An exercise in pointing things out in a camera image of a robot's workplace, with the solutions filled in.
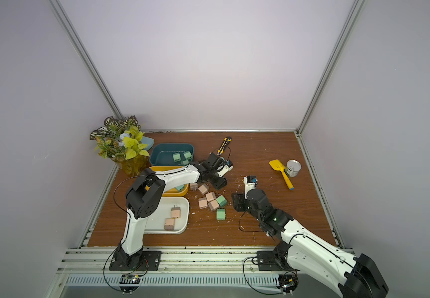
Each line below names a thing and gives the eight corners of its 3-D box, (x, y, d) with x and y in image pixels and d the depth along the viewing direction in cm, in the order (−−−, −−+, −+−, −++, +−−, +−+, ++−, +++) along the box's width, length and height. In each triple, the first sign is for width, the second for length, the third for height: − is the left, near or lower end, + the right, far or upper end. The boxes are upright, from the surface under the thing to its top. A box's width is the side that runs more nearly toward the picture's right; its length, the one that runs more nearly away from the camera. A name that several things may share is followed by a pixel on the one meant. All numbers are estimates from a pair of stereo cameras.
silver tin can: (286, 177, 99) (289, 172, 95) (283, 164, 105) (285, 159, 101) (300, 177, 99) (303, 172, 95) (296, 164, 105) (298, 159, 101)
